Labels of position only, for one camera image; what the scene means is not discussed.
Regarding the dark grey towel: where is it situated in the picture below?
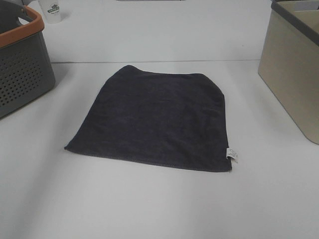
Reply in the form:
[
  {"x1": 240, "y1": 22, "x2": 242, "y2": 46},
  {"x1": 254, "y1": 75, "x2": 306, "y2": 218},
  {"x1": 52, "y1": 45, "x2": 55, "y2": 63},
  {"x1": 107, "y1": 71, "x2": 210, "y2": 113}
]
[{"x1": 65, "y1": 65, "x2": 232, "y2": 172}]

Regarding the grey basket with orange rim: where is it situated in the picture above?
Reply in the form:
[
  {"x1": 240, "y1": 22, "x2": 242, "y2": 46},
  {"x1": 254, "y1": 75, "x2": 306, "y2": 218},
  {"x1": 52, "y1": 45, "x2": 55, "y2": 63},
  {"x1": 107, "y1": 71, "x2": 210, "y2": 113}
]
[{"x1": 0, "y1": 0, "x2": 55, "y2": 117}]

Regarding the beige bin with grey rim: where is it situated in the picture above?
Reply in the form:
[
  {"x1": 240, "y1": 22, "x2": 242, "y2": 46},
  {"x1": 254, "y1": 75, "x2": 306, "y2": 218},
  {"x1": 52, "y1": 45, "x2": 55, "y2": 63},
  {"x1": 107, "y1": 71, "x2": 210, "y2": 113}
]
[{"x1": 258, "y1": 0, "x2": 319, "y2": 144}]

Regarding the white paper cup with logo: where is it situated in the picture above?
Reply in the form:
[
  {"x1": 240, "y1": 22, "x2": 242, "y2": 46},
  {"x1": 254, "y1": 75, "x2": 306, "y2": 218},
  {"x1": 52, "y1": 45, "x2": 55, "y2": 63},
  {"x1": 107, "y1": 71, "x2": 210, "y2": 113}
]
[{"x1": 38, "y1": 0, "x2": 61, "y2": 24}]

